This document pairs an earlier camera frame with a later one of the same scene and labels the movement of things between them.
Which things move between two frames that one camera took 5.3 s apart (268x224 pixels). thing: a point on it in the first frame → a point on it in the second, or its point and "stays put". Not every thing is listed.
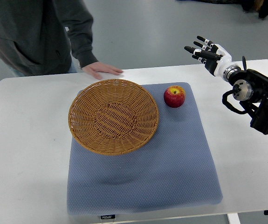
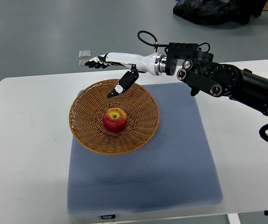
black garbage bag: x=247 y=6 → x=219 y=12
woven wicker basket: x=113 y=117 stays put
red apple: x=174 y=96 → x=114 y=120
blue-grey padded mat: x=174 y=168 stays put
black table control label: x=109 y=216 stays put
